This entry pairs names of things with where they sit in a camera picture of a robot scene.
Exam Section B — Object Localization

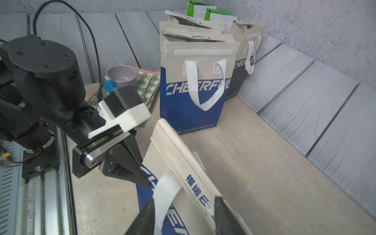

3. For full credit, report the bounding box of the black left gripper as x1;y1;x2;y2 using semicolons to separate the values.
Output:
72;129;150;188

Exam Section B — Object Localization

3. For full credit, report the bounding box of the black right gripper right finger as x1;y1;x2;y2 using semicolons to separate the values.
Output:
214;196;243;235

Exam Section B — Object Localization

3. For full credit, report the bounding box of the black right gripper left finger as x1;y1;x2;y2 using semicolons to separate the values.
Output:
125;198;155;235

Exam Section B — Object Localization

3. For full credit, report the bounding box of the green white takeout bag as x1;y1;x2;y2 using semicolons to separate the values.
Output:
186;0;217;19
204;8;238;25

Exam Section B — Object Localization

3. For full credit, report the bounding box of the dark navy takeaway bag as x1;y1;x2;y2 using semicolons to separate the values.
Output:
226;20;264;100

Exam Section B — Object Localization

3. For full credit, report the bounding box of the blue white takeout bag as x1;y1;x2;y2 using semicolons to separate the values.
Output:
159;10;230;38

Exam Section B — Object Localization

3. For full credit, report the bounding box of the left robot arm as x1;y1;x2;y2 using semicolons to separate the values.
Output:
1;35;151;188

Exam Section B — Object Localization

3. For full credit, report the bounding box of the green checkered cloth mat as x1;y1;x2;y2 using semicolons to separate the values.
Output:
102;65;161;110

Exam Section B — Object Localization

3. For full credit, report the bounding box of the lilac ceramic bowl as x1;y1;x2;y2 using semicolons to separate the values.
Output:
104;65;138;87

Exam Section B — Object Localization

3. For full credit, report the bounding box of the red board under cloth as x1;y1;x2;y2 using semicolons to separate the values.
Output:
85;67;160;105

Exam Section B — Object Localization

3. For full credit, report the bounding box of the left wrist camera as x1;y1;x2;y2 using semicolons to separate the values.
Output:
104;86;144;118

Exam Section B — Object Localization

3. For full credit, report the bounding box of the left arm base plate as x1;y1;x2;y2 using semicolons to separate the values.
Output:
22;128;59;180

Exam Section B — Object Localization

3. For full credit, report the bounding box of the metal spoon patterned handle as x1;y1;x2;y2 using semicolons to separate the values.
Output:
144;77;152;95

